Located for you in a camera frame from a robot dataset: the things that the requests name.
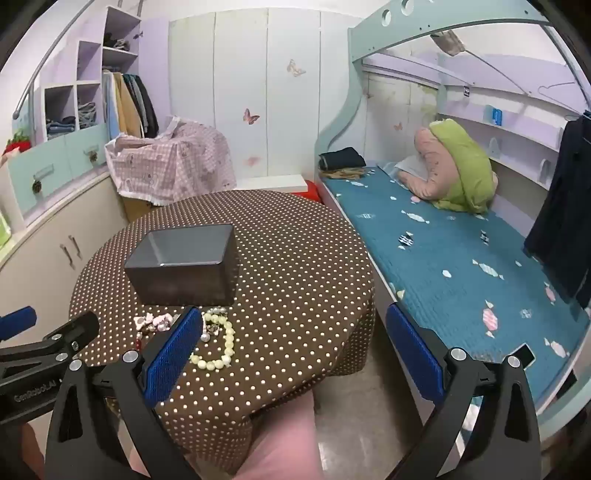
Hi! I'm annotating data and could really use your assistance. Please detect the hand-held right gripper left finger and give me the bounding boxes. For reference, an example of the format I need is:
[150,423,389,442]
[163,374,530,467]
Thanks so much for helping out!
[45,307,204,480]

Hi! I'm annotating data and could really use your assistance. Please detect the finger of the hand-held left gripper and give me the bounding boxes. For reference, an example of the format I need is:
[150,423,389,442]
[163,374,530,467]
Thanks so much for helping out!
[0,311,100,370]
[0,306,38,343]

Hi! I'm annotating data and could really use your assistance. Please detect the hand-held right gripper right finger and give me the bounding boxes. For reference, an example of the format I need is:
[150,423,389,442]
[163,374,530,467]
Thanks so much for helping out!
[385,305,541,480]

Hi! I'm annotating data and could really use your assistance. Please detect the red bead bracelet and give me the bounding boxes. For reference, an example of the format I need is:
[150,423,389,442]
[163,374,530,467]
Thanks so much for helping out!
[134,325,154,355]

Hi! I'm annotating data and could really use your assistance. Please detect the pink white stone bracelet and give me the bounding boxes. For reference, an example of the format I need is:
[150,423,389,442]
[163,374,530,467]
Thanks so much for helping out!
[133,311,180,333]

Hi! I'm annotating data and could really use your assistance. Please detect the silver pearl charm bracelet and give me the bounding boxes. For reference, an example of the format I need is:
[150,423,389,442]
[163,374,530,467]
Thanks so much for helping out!
[199,307,228,344]

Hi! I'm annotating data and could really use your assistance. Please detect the cream bead bracelet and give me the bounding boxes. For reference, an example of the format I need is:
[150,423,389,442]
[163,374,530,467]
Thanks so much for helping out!
[190,310,236,371]

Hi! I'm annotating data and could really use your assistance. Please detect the stainless steel tray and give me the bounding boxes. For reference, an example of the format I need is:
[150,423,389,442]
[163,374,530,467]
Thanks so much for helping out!
[124,224,241,306]

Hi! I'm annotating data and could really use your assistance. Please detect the person's left leg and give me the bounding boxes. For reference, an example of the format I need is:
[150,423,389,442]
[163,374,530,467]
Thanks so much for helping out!
[18,422,48,480]

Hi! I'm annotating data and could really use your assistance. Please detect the person's leg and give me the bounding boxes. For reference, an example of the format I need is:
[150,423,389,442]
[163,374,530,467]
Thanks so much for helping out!
[231,392,320,480]
[18,422,48,480]

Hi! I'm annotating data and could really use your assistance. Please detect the white low cabinet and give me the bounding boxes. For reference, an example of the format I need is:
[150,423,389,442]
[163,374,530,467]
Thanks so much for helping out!
[0,166,130,333]

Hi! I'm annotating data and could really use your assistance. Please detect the teal candy print bed sheet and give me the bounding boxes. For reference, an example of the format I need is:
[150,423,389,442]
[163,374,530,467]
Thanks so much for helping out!
[321,164,589,407]

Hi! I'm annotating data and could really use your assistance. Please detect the person's right leg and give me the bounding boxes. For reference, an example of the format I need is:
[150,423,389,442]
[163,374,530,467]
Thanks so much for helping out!
[231,392,320,480]

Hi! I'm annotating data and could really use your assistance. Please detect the brown polka dot tablecloth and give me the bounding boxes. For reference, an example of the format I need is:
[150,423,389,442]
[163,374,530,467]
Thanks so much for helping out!
[68,189,377,462]

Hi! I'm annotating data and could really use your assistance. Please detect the brown cardboard box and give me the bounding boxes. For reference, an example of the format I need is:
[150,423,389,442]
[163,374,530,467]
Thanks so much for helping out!
[122,196,155,223]

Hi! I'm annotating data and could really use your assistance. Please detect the teal drawer cabinet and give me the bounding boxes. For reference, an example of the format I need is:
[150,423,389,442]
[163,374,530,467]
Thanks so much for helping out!
[9,122,112,227]

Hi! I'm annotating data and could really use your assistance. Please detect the white pillow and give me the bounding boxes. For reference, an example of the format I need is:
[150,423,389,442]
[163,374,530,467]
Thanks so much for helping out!
[390,154,426,180]

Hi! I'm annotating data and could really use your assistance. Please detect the tan folded cloth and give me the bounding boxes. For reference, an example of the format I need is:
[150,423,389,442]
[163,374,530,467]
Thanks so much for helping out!
[321,167,376,182]

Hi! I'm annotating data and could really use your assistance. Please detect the red plastic stool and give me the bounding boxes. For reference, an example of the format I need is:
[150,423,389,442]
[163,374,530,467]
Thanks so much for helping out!
[295,181,324,204]

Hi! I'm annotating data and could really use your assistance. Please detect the pink checkered cloth cover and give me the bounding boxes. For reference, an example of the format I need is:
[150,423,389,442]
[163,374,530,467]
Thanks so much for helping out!
[105,115,237,206]

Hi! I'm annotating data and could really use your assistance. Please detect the folded jeans pile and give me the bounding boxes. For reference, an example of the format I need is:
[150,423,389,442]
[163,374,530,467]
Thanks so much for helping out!
[46,115,77,137]

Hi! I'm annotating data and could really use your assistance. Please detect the pink and green rolled quilt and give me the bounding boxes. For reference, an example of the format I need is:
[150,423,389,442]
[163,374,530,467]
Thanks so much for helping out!
[398,127,499,200]

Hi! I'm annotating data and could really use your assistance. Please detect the green blanket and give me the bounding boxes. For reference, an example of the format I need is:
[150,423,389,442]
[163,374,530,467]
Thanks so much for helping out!
[428,119,495,214]

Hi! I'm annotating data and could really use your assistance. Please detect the white flat box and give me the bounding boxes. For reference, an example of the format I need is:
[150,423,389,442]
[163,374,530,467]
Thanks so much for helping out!
[233,175,308,195]

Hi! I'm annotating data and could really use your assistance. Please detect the dark hanging garment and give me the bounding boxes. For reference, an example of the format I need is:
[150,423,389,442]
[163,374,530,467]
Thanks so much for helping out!
[523,111,591,310]

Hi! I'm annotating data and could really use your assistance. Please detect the dark folded clothes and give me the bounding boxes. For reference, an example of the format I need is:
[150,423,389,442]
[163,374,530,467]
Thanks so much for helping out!
[318,147,367,171]

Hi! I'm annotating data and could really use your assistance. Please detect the white wardrobe doors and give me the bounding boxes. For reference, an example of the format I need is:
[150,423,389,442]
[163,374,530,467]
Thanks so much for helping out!
[168,7,365,182]

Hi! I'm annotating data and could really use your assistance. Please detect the row of hanging clothes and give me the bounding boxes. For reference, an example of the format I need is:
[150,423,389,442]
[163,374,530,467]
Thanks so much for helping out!
[102,69,160,139]

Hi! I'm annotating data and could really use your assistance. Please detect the purple white shelving unit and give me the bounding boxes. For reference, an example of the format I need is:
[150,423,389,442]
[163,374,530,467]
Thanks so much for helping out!
[39,4,171,139]

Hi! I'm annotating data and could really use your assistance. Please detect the grey fly swatter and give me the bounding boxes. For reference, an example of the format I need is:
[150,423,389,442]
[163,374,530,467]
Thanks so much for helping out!
[431,30,580,115]

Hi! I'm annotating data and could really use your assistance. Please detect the grey metal rail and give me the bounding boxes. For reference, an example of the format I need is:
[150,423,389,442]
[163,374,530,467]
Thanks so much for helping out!
[13,0,95,118]

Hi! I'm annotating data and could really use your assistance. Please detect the light teal bunk bed frame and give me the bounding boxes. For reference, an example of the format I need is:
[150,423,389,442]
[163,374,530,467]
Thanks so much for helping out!
[314,0,591,439]

